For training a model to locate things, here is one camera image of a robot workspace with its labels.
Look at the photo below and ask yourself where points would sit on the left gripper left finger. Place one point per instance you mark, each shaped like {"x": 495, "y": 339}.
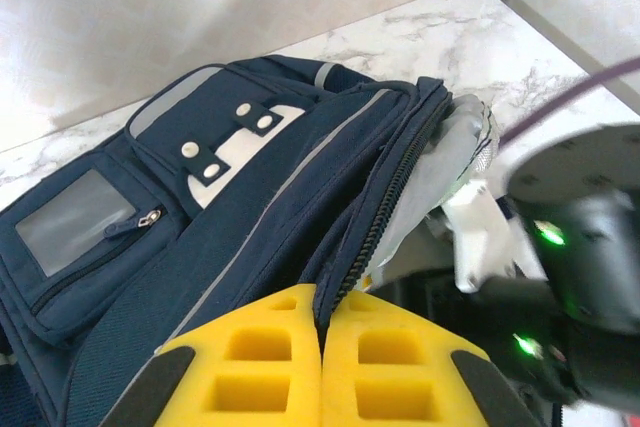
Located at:
{"x": 255, "y": 367}

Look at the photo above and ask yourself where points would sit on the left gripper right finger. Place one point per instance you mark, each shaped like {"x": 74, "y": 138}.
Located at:
{"x": 395, "y": 372}

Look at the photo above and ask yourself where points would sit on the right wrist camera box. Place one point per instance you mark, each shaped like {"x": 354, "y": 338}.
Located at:
{"x": 480, "y": 237}

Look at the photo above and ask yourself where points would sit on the navy blue backpack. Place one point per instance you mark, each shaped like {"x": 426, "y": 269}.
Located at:
{"x": 225, "y": 197}

